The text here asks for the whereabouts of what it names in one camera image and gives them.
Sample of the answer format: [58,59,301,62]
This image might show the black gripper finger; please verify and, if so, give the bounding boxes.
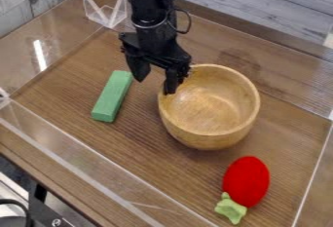
[126,56,151,82]
[165,69,187,95]

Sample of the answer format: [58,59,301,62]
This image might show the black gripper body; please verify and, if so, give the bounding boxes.
[119,22,193,76]

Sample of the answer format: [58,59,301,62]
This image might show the wooden bowl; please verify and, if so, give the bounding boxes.
[158,64,261,150]

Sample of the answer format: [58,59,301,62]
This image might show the red plush tomato toy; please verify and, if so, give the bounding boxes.
[214,156,270,225]

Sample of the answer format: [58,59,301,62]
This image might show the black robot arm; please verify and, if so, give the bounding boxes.
[119,0,191,95]

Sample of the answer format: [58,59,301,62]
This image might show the green rectangular block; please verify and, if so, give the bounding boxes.
[91,70,132,123]

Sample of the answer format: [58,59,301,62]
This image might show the clear acrylic tray wall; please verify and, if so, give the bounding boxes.
[0,89,217,227]

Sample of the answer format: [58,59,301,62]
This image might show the black table frame bracket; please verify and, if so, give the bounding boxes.
[28,183,75,227]

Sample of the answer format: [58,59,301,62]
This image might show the black cable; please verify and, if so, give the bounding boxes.
[0,199,33,227]

